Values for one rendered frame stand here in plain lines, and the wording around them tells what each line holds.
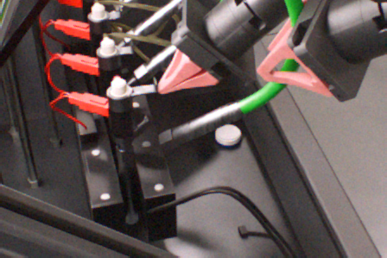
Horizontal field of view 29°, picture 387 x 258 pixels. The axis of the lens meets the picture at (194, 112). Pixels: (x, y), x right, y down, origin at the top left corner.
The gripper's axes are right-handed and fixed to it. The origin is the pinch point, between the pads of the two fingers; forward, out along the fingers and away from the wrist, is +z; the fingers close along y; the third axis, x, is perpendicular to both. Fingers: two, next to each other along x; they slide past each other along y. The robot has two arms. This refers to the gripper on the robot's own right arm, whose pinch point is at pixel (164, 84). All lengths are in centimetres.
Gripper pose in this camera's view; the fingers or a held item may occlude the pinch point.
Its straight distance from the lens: 83.8
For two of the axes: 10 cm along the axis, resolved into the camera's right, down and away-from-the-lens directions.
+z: -6.8, 5.5, 4.9
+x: -0.1, 6.6, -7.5
